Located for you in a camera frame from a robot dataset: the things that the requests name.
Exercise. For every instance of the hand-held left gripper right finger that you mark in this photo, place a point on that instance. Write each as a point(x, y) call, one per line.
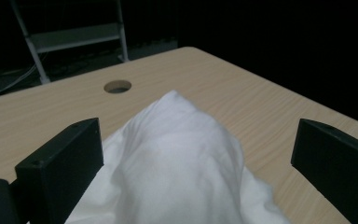
point(335, 168)

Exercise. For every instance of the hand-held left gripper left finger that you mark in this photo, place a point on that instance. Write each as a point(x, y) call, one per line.
point(59, 174)

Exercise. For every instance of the white cloth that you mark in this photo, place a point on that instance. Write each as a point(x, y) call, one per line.
point(180, 161)

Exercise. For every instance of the grey metal stand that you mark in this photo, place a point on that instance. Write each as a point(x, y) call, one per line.
point(74, 37)

